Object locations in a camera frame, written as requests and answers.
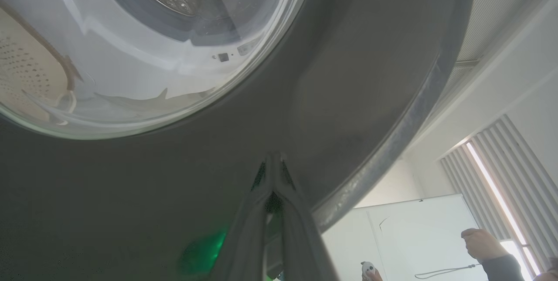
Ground cream woven plastic laundry basket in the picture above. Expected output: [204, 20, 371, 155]
[0, 2, 84, 125]

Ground dark round washer door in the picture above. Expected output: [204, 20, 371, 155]
[0, 0, 478, 281]

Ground grey vertical slat blinds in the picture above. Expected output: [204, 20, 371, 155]
[439, 115, 558, 281]

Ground white whiteboard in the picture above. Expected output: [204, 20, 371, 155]
[322, 194, 502, 281]

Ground grey rubber door gasket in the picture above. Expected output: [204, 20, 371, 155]
[89, 0, 245, 47]

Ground thin grey wrist strap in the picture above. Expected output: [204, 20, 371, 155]
[414, 264, 481, 280]

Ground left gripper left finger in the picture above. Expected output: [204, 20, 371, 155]
[209, 154, 276, 281]

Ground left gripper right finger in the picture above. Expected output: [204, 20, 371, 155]
[276, 155, 340, 281]

